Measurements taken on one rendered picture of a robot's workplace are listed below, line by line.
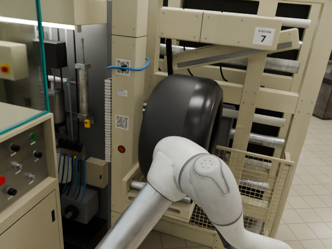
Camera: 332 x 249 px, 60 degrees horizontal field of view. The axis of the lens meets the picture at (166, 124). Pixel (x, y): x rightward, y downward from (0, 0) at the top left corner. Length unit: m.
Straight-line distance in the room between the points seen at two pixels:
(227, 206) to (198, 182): 0.10
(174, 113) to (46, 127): 0.67
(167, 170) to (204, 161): 0.14
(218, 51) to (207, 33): 0.18
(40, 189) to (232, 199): 1.09
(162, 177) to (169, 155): 0.06
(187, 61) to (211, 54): 0.14
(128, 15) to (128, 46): 0.14
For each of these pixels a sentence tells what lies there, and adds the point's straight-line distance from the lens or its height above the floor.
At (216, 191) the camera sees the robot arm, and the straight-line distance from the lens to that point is 0.72.
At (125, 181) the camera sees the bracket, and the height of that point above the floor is 0.95.
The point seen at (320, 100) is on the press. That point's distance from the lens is 6.16.
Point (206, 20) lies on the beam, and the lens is 1.54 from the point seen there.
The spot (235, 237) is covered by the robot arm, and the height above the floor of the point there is 1.22.
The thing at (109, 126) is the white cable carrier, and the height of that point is 1.17.
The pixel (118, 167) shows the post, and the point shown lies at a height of 0.94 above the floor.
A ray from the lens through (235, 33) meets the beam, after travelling 1.52.
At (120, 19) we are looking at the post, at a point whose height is 1.73.
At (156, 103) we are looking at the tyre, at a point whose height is 1.40.
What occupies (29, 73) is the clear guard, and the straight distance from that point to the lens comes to 1.40.
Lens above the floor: 1.81
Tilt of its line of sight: 23 degrees down
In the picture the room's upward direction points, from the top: 5 degrees clockwise
